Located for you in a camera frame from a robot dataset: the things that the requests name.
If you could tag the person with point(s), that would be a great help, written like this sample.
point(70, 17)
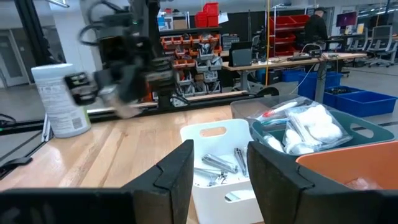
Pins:
point(315, 28)

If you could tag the wooden workbench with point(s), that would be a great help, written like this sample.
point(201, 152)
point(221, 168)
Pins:
point(280, 63)

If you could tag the stacked red bins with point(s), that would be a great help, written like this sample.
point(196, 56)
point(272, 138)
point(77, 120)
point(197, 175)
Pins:
point(206, 15)

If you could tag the orange grey parts bin rack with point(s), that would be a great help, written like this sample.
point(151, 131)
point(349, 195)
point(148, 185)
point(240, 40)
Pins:
point(199, 62)

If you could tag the blue storage bin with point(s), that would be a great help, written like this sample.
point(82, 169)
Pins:
point(311, 84)
point(363, 104)

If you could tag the white wipes canister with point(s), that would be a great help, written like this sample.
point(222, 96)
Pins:
point(59, 118)

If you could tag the red bin shelf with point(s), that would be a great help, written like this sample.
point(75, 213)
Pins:
point(286, 23)

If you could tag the teal toothbrush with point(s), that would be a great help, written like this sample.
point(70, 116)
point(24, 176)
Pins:
point(276, 122)

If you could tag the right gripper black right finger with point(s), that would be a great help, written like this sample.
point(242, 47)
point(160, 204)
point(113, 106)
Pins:
point(280, 193)

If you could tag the black monitor on workbench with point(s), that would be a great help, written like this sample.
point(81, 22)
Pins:
point(241, 56)

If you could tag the purple lit monitor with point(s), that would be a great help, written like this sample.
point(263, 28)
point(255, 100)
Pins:
point(346, 19)

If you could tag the orange plastic bin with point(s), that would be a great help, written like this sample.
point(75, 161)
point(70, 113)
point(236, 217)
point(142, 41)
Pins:
point(342, 165)

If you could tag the teal plastic bin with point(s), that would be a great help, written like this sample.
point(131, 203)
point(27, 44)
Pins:
point(373, 137)

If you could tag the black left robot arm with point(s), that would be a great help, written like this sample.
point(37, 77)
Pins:
point(155, 18)

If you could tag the grey translucent plastic bin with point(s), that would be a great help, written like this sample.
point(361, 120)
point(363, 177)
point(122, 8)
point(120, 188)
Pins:
point(245, 107)

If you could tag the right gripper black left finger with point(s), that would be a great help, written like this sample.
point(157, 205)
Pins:
point(168, 193)

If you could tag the white double door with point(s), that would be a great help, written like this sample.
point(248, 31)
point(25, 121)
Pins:
point(12, 59)

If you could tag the white plastic bin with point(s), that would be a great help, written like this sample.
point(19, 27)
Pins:
point(217, 205)

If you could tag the grey mesh office chair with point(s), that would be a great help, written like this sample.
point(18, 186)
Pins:
point(357, 40)
point(381, 40)

